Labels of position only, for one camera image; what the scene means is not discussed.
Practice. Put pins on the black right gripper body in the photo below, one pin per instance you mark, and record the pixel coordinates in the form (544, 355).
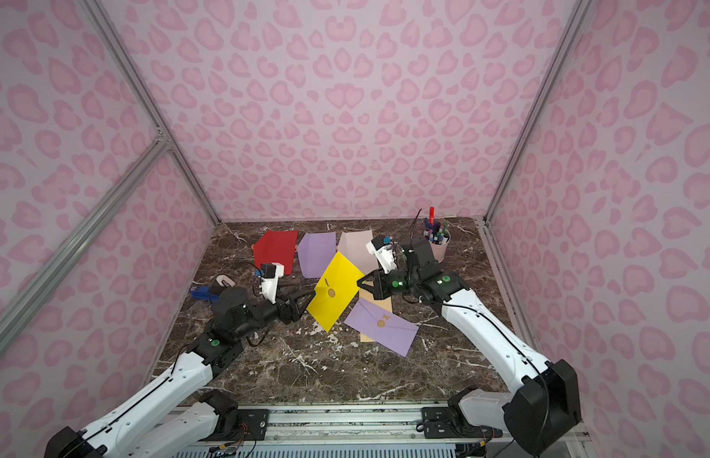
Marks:
(381, 283)

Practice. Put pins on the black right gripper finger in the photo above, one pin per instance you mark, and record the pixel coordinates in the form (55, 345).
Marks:
(368, 279)
(370, 289)

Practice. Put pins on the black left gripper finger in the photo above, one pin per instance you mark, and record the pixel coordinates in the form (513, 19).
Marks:
(303, 296)
(302, 303)

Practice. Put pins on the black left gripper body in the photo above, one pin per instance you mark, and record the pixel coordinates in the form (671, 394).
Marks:
(288, 308)

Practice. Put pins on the cream white envelope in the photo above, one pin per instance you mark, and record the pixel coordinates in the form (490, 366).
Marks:
(353, 245)

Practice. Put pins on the yellow envelope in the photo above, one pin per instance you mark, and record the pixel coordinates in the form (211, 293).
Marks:
(334, 291)

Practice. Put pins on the red envelope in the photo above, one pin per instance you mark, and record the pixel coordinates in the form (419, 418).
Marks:
(277, 247)

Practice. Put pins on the lilac envelope with butterfly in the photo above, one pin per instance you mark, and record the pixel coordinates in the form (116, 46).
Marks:
(315, 252)

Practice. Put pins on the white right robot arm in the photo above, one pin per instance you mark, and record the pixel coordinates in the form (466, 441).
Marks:
(544, 402)

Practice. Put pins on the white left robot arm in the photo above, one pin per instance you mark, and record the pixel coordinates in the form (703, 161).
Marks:
(237, 316)

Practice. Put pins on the tan kraft envelope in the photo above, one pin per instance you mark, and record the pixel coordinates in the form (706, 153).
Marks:
(384, 304)

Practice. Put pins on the pink pen cup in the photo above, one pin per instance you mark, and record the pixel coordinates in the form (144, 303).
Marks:
(438, 242)

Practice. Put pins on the white tape dispenser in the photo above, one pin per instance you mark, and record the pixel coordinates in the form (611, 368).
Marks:
(224, 281)

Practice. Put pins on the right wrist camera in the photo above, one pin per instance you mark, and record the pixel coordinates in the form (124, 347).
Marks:
(383, 249)

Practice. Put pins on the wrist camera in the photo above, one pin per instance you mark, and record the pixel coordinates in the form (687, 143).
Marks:
(383, 249)
(270, 274)

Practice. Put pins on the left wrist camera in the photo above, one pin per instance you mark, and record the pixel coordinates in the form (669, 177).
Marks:
(270, 274)

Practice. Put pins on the aluminium mounting rail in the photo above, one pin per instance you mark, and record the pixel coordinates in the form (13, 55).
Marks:
(380, 430)

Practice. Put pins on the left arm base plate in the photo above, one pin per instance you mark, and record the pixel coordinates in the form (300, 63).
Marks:
(235, 424)

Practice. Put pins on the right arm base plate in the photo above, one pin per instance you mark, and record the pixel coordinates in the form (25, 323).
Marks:
(447, 422)

